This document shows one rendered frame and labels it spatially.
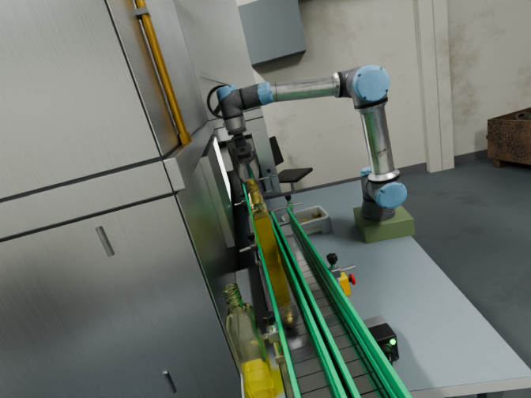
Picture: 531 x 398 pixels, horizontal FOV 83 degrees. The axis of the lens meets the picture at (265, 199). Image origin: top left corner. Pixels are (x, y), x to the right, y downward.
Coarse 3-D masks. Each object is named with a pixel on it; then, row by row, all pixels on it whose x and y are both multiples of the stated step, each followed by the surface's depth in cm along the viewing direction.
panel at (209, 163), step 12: (204, 156) 100; (216, 156) 138; (204, 168) 100; (216, 168) 120; (216, 180) 105; (216, 192) 103; (216, 204) 104; (228, 204) 135; (228, 216) 116; (228, 228) 108; (228, 240) 109
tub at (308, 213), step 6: (300, 210) 164; (306, 210) 164; (312, 210) 164; (318, 210) 164; (324, 210) 156; (282, 216) 162; (288, 216) 164; (300, 216) 164; (306, 216) 165; (312, 216) 165; (324, 216) 149; (300, 222) 165; (306, 222) 148; (312, 222) 150
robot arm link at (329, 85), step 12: (348, 72) 113; (276, 84) 116; (288, 84) 116; (300, 84) 115; (312, 84) 115; (324, 84) 115; (336, 84) 115; (276, 96) 117; (288, 96) 117; (300, 96) 117; (312, 96) 118; (324, 96) 119; (336, 96) 119; (348, 96) 117
